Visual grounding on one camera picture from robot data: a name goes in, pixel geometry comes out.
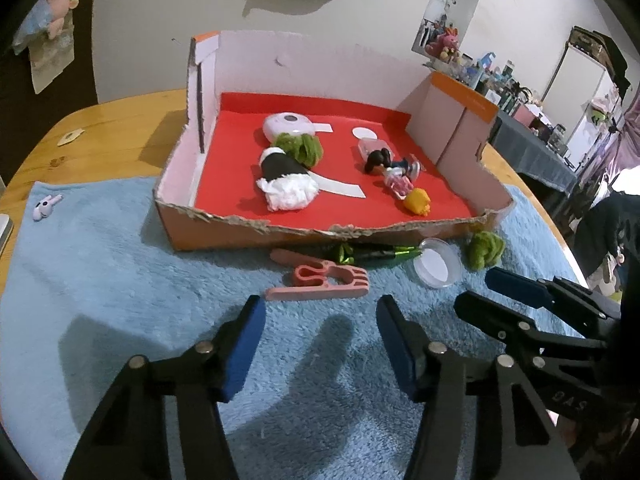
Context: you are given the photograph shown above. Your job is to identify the green fuzzy scrunchie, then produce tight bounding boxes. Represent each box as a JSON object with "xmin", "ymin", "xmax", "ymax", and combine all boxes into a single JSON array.
[
  {"xmin": 272, "ymin": 133, "xmax": 323, "ymax": 169},
  {"xmin": 465, "ymin": 231, "xmax": 506, "ymax": 271}
]

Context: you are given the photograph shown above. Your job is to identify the pink doll yellow hair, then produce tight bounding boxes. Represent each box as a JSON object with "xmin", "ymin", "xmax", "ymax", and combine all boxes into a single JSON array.
[{"xmin": 383, "ymin": 168, "xmax": 432, "ymax": 217}]

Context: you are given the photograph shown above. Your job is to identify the black white plush toy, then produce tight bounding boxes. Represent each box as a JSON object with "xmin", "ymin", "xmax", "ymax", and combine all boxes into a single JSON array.
[{"xmin": 256, "ymin": 146, "xmax": 320, "ymax": 211}]

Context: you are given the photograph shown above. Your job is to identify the clear round plastic lid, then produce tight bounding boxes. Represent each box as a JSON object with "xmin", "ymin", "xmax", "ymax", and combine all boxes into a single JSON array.
[{"xmin": 412, "ymin": 238, "xmax": 462, "ymax": 289}]

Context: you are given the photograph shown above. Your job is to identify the green foil wrapper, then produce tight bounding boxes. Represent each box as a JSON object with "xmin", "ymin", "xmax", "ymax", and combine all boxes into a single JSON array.
[{"xmin": 329, "ymin": 242, "xmax": 422, "ymax": 268}]

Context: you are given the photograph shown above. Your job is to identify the light blue towel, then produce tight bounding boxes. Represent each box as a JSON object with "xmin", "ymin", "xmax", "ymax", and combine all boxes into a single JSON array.
[{"xmin": 0, "ymin": 174, "xmax": 586, "ymax": 480}]

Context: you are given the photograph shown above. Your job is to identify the pink hair clip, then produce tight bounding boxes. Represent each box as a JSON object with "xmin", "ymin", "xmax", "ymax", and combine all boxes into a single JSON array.
[{"xmin": 265, "ymin": 261, "xmax": 370, "ymax": 301}]

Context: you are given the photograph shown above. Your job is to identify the small clear plastic case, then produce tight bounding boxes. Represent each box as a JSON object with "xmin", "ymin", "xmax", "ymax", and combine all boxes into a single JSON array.
[{"xmin": 358, "ymin": 139, "xmax": 394, "ymax": 162}]

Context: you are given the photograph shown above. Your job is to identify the brown stick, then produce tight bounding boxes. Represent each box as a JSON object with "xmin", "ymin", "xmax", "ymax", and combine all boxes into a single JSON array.
[{"xmin": 270, "ymin": 248, "xmax": 324, "ymax": 266}]

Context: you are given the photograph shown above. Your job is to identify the small white bunny charm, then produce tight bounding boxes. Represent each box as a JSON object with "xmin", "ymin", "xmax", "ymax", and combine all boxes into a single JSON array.
[{"xmin": 32, "ymin": 194, "xmax": 63, "ymax": 222}]

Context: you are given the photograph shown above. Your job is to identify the white rectangular device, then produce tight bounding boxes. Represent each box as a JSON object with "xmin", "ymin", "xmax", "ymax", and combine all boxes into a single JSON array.
[{"xmin": 0, "ymin": 214, "xmax": 14, "ymax": 255}]

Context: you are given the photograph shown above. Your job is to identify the cardboard box red lining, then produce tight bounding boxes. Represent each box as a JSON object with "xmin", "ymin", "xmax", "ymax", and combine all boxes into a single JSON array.
[{"xmin": 153, "ymin": 30, "xmax": 514, "ymax": 250}]

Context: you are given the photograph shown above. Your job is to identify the pink round device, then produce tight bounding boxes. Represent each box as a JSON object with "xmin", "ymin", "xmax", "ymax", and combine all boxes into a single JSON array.
[{"xmin": 262, "ymin": 112, "xmax": 316, "ymax": 142}]

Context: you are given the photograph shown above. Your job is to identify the small beige sticker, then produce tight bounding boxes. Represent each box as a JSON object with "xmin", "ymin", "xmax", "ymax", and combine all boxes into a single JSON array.
[{"xmin": 56, "ymin": 128, "xmax": 85, "ymax": 148}]

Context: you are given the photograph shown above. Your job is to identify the pink plush toys on door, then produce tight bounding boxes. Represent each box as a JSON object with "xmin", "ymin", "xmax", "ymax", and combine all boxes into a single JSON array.
[{"xmin": 11, "ymin": 0, "xmax": 80, "ymax": 54}]

